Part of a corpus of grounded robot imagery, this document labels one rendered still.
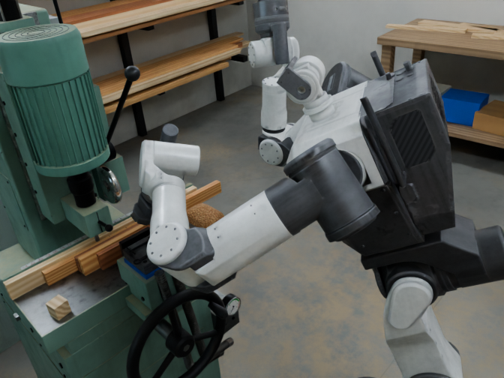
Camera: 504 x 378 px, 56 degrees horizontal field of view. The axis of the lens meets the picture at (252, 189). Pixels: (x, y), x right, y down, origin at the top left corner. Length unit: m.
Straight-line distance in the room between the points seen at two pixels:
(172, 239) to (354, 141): 0.35
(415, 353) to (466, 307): 1.27
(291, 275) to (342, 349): 0.53
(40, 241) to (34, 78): 0.58
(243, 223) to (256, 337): 1.56
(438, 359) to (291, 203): 0.68
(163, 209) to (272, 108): 0.52
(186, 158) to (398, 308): 0.57
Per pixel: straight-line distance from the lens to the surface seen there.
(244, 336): 2.30
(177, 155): 0.99
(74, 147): 1.15
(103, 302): 1.26
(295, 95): 0.90
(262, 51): 1.22
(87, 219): 1.26
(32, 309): 1.31
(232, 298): 1.47
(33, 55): 1.08
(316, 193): 0.75
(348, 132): 0.86
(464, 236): 1.09
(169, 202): 0.90
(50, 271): 1.33
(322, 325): 2.33
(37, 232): 1.49
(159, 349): 1.47
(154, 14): 3.62
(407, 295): 1.10
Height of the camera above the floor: 1.71
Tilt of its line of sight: 31 degrees down
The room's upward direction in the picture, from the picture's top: 5 degrees counter-clockwise
